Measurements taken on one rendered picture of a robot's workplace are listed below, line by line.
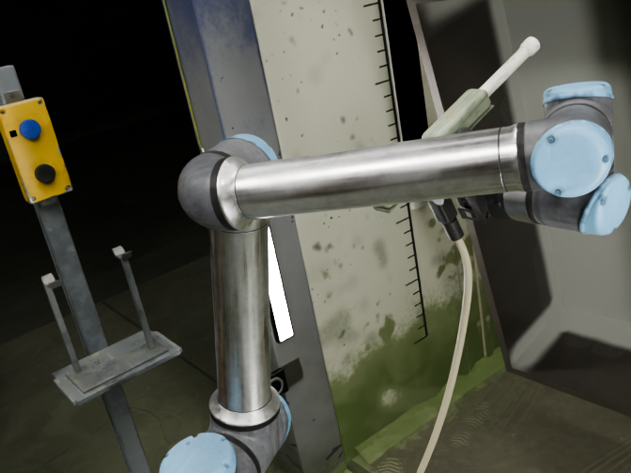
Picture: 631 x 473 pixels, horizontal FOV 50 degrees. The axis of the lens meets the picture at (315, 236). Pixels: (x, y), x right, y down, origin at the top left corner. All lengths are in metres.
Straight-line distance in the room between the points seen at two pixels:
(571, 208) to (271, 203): 0.43
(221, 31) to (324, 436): 1.41
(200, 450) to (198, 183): 0.57
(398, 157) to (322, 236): 1.34
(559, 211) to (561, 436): 1.70
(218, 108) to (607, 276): 1.28
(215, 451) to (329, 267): 1.05
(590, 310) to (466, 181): 1.56
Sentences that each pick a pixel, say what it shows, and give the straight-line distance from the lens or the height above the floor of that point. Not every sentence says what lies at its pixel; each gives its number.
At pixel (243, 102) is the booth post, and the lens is 2.02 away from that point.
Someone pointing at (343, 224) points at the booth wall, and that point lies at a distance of 2.29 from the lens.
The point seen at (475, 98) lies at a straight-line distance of 1.31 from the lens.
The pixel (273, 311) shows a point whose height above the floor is 0.76.
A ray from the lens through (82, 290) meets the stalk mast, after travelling 2.11.
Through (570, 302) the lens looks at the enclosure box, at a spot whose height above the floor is 0.55.
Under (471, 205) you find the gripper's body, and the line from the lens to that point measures 1.18.
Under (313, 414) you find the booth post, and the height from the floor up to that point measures 0.32.
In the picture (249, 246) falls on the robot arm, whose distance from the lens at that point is 1.23.
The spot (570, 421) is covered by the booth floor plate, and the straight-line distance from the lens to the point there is 2.74.
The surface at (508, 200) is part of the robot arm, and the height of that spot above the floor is 1.34.
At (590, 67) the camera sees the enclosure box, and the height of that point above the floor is 1.37.
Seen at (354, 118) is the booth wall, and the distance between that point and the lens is 2.27.
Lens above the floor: 1.72
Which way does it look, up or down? 21 degrees down
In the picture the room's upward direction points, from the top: 11 degrees counter-clockwise
